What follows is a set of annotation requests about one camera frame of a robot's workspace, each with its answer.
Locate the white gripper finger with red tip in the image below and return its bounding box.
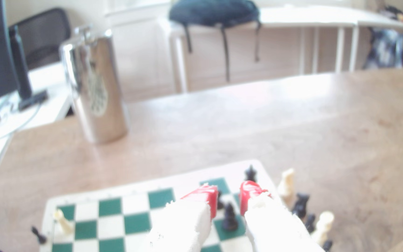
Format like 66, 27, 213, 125
146, 184, 219, 252
239, 180, 325, 252

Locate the white chess rook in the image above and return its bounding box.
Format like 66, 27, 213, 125
53, 209, 73, 235

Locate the black chess knight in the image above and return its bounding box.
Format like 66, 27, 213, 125
291, 192, 310, 219

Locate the white table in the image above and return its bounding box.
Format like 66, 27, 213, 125
160, 5, 403, 93

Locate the black chess bishop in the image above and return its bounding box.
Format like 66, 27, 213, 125
221, 203, 239, 231

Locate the white chess bishop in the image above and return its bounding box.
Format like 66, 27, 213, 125
278, 168, 296, 207

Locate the white desk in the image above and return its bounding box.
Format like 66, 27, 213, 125
0, 62, 73, 210

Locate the black mesh office chair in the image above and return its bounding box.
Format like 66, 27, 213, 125
11, 8, 72, 70

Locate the white chess queen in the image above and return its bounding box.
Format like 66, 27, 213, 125
310, 211, 335, 245

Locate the dark backpack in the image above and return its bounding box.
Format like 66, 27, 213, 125
168, 0, 261, 83

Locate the green white chess board mat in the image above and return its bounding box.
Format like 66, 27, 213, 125
42, 160, 293, 252

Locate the black chess king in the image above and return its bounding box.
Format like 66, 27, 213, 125
244, 165, 258, 183

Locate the blue white patterned bag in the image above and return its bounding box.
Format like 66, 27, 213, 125
362, 28, 403, 70

